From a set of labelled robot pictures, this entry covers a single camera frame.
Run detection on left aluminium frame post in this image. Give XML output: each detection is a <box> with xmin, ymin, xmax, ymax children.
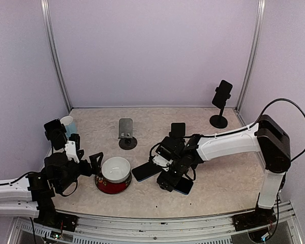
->
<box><xmin>41</xmin><ymin>0</ymin><xmax>73</xmax><ymax>113</ymax></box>

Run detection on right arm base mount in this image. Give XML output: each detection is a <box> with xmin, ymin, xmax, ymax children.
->
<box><xmin>232</xmin><ymin>204</ymin><xmax>277</xmax><ymax>231</ymax></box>

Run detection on right aluminium frame post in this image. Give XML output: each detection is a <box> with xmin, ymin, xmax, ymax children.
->
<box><xmin>235</xmin><ymin>0</ymin><xmax>266</xmax><ymax>113</ymax></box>

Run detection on black folding phone stand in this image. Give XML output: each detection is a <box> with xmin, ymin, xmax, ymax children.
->
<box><xmin>169</xmin><ymin>123</ymin><xmax>186</xmax><ymax>139</ymax></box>

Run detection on white ceramic bowl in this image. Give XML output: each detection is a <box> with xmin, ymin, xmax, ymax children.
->
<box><xmin>101</xmin><ymin>157</ymin><xmax>131</xmax><ymax>184</ymax></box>

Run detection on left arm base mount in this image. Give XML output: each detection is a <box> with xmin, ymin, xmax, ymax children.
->
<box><xmin>35</xmin><ymin>198</ymin><xmax>78</xmax><ymax>232</ymax></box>

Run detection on blue-edged black smartphone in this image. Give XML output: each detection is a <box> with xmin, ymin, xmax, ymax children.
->
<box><xmin>174</xmin><ymin>177</ymin><xmax>194</xmax><ymax>195</ymax></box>

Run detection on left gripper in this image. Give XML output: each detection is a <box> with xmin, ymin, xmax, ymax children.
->
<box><xmin>57</xmin><ymin>151</ymin><xmax>103</xmax><ymax>192</ymax></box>

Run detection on round-base plate phone stand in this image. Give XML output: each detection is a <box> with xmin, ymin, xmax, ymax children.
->
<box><xmin>118</xmin><ymin>118</ymin><xmax>137</xmax><ymax>150</ymax></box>

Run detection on right camera cable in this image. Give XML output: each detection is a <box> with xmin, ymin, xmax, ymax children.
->
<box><xmin>259</xmin><ymin>98</ymin><xmax>305</xmax><ymax>162</ymax></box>

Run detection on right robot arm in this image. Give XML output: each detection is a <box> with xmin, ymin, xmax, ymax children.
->
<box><xmin>152</xmin><ymin>115</ymin><xmax>291</xmax><ymax>226</ymax></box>

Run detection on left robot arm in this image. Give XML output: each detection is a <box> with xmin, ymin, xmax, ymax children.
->
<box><xmin>0</xmin><ymin>152</ymin><xmax>104</xmax><ymax>226</ymax></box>

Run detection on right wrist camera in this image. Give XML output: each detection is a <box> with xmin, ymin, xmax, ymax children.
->
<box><xmin>156</xmin><ymin>144</ymin><xmax>172</xmax><ymax>161</ymax></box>

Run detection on silver-edged black smartphone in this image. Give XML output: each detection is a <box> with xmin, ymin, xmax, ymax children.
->
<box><xmin>43</xmin><ymin>118</ymin><xmax>68</xmax><ymax>150</ymax></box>

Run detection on aluminium frame post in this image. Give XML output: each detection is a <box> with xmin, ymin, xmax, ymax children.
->
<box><xmin>41</xmin><ymin>0</ymin><xmax>73</xmax><ymax>113</ymax></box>
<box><xmin>235</xmin><ymin>0</ymin><xmax>266</xmax><ymax>113</ymax></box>

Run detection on light blue mug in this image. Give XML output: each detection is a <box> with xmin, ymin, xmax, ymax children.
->
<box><xmin>60</xmin><ymin>115</ymin><xmax>77</xmax><ymax>137</ymax></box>

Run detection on red floral plate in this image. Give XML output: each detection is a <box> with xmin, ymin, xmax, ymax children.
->
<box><xmin>95</xmin><ymin>174</ymin><xmax>132</xmax><ymax>195</ymax></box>

